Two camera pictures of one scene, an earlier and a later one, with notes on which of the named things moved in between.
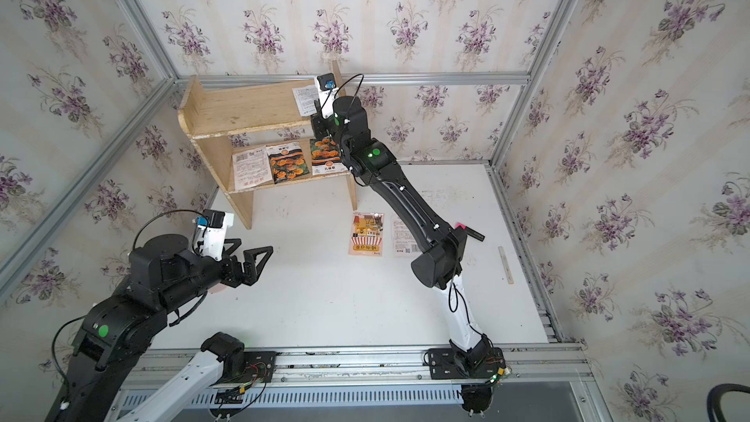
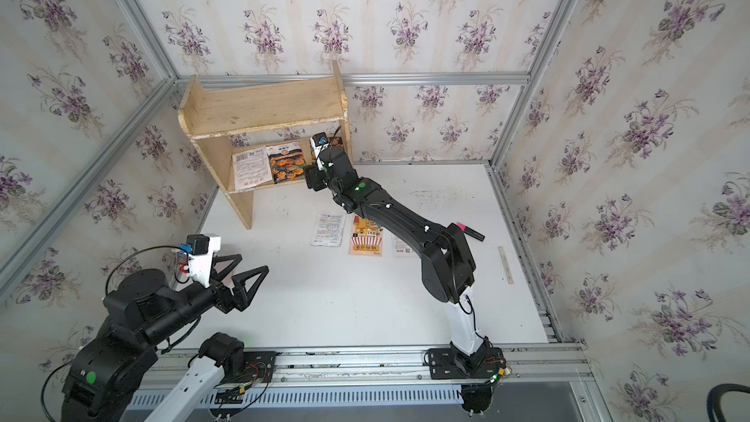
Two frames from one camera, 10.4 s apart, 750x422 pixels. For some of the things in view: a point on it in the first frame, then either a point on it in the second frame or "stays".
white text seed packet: [251, 169] stays
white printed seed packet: [306, 97] -> [328, 230]
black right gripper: [316, 123] -> [311, 178]
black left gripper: [249, 274] -> [236, 299]
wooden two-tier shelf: [211, 117] stays
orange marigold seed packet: [287, 161] stays
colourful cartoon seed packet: [367, 230] stays
